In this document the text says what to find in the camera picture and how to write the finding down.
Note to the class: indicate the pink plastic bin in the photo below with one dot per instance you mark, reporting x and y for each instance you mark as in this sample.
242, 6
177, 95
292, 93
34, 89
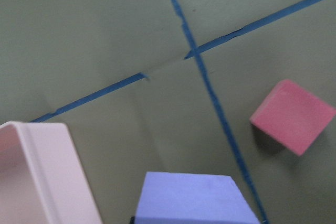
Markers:
42, 180

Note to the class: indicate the red foam block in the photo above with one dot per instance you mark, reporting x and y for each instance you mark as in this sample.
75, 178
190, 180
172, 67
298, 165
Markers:
292, 116

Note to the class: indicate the purple foam block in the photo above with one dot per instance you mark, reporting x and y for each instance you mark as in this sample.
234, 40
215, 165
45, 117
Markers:
191, 198

